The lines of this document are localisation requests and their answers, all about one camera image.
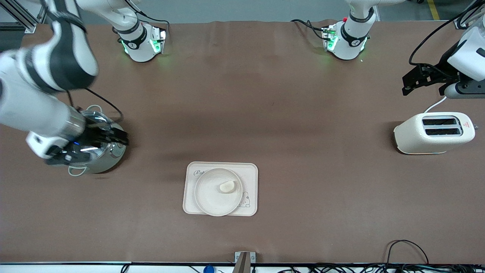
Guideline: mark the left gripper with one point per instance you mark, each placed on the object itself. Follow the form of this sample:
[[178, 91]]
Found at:
[[441, 73]]

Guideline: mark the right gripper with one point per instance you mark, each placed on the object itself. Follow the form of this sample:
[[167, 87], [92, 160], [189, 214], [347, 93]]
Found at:
[[92, 136]]

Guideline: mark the cream round plate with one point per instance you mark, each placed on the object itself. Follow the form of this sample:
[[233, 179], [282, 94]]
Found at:
[[212, 193]]

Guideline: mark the pale steamed bun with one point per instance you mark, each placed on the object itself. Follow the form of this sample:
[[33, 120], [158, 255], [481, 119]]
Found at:
[[227, 186]]

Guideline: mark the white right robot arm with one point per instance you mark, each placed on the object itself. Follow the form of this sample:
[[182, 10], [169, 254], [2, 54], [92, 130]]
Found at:
[[57, 57]]

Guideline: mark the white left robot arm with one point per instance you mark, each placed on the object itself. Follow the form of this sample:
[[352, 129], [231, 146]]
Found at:
[[350, 41]]

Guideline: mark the steel pot with glass lid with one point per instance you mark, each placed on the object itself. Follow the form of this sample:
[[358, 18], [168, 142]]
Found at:
[[110, 163]]

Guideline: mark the glass pot lid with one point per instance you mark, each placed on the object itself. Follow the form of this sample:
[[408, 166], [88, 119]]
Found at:
[[97, 118]]

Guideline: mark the cream two-slot toaster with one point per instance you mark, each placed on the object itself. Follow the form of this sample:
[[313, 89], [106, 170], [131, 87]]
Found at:
[[413, 138]]

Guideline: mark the brown table mat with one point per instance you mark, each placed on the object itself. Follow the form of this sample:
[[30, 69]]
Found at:
[[242, 94]]

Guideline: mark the cream rabbit print tray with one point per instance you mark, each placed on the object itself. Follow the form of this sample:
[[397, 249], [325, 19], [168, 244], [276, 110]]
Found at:
[[250, 172]]

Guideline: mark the blue round object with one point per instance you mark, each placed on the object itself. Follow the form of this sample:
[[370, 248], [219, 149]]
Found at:
[[208, 269]]

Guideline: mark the aluminium frame profile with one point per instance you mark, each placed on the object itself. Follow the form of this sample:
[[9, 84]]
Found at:
[[22, 19]]

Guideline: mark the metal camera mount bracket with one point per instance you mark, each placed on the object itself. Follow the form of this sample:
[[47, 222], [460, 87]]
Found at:
[[244, 261]]

